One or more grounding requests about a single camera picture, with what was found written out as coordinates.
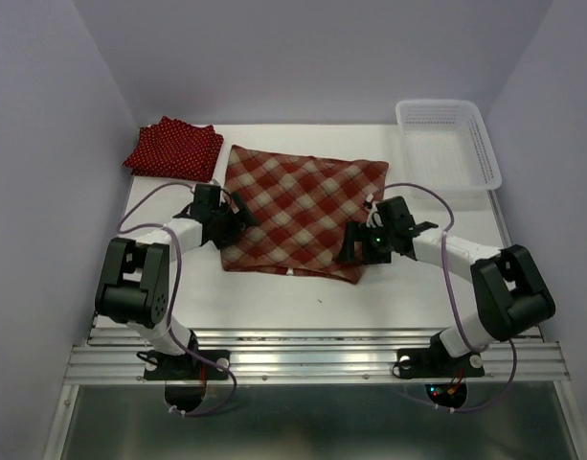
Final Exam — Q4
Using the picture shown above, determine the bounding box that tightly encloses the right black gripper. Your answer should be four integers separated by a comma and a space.
337, 221, 394, 265

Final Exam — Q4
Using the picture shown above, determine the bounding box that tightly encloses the red white plaid skirt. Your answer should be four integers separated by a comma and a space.
220, 146, 389, 285

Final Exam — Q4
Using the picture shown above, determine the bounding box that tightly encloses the red polka dot skirt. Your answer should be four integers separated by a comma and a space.
133, 116, 224, 156
123, 146, 218, 182

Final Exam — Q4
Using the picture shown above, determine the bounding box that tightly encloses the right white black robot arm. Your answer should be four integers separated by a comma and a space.
336, 196, 555, 380

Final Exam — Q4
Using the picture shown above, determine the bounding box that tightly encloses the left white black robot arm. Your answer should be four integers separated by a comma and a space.
95, 182, 260, 380

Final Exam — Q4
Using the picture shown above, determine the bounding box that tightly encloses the white plastic basket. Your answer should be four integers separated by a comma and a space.
395, 99, 503, 198

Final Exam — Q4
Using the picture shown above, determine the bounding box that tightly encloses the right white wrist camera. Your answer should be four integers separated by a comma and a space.
364, 195, 384, 228

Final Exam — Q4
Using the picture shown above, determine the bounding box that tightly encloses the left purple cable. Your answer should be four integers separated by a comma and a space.
117, 179, 238, 418

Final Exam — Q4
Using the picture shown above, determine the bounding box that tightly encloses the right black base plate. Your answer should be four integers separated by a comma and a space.
391, 348, 485, 380

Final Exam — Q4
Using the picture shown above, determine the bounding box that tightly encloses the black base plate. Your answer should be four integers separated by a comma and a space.
136, 350, 228, 381
391, 348, 485, 380

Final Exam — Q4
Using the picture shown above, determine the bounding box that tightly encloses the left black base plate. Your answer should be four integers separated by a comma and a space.
136, 350, 228, 381

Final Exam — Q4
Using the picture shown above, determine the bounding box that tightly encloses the aluminium rail frame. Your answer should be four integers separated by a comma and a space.
43, 277, 587, 460

